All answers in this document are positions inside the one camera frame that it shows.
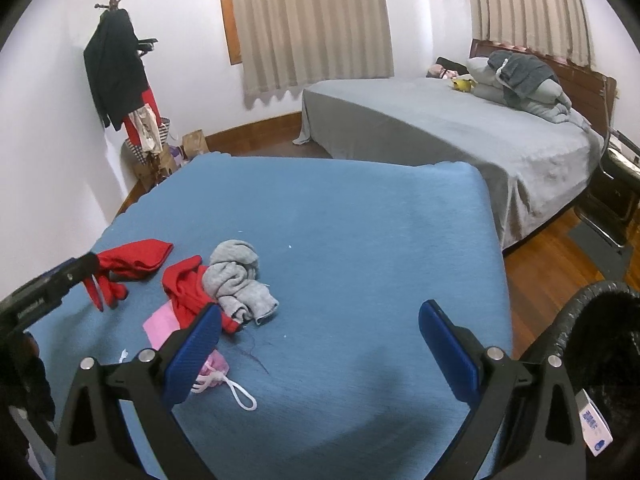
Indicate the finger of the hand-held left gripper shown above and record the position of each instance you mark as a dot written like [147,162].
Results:
[75,270]

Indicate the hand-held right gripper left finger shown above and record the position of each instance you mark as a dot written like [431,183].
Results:
[192,355]

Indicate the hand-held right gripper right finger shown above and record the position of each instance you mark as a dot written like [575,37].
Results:
[447,355]

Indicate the red cloth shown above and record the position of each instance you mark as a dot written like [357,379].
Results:
[135,257]

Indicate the white cardboard box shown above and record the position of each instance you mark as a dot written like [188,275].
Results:
[592,420]

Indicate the black lined trash bin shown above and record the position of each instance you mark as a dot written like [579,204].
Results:
[600,310]

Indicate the pink cloth piece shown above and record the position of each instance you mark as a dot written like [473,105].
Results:
[160,327]

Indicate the small white scrap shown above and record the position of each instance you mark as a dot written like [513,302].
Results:
[124,355]

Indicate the grey knit cloth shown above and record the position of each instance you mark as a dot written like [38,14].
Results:
[235,270]

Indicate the striped tote bag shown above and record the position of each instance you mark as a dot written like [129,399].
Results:
[134,150]

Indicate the blue blanket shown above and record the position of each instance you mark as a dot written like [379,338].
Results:
[350,260]

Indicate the small purple bag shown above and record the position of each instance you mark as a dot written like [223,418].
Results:
[176,156]

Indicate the beige hanging cloth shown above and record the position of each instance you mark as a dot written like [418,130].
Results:
[147,130]

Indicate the brown paper bag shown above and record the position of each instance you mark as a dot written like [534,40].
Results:
[196,145]

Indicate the grey floor mat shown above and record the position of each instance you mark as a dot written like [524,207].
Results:
[585,240]

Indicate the red hanging garment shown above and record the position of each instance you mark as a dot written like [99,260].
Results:
[151,97]

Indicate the black jacket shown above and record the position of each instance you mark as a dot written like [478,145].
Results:
[112,70]

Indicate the bed with grey cover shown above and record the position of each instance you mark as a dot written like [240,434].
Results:
[450,135]

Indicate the black metal chair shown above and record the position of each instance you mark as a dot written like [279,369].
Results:
[610,195]

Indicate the grey pillow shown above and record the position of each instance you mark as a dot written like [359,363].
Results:
[487,92]
[477,67]

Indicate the yellow toy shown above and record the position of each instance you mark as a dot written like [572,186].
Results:
[462,85]

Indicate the small pink doll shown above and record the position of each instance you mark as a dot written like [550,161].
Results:
[437,72]

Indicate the black cushion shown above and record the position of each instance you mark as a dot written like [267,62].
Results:
[452,64]

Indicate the dark grey garment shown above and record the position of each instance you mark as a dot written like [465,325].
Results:
[525,72]

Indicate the wooden bed headboard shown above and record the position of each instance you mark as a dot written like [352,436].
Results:
[590,80]

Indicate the wide beige curtain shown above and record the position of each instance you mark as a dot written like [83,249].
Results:
[310,25]

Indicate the narrow beige curtain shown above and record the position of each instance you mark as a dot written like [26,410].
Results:
[525,5]

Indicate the wooden window frame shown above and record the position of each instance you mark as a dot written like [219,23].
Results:
[227,20]

